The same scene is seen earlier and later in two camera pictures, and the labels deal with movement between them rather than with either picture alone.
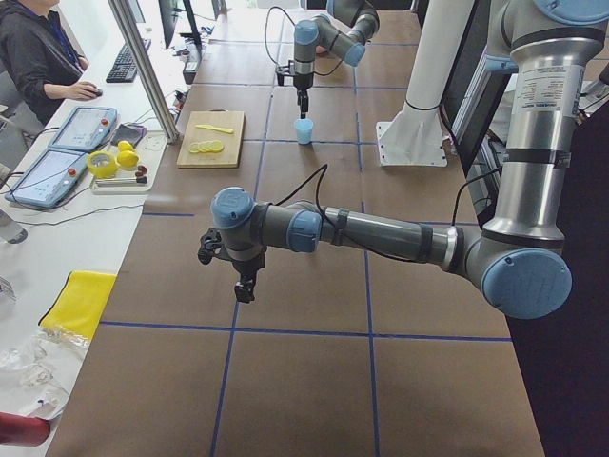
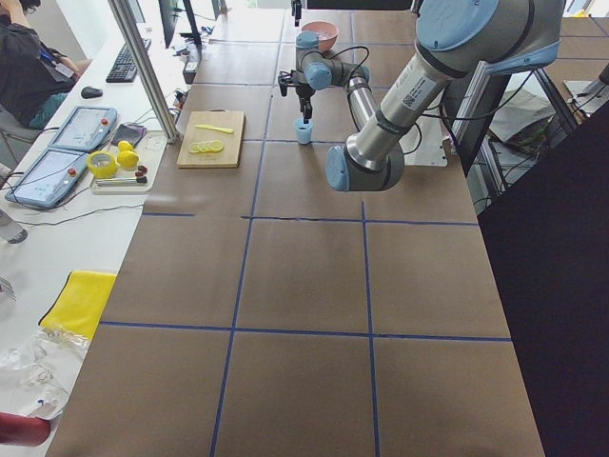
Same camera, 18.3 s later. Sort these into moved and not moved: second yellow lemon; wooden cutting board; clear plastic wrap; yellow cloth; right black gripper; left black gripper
Moved: right black gripper; left black gripper
Not moved: clear plastic wrap; yellow cloth; wooden cutting board; second yellow lemon
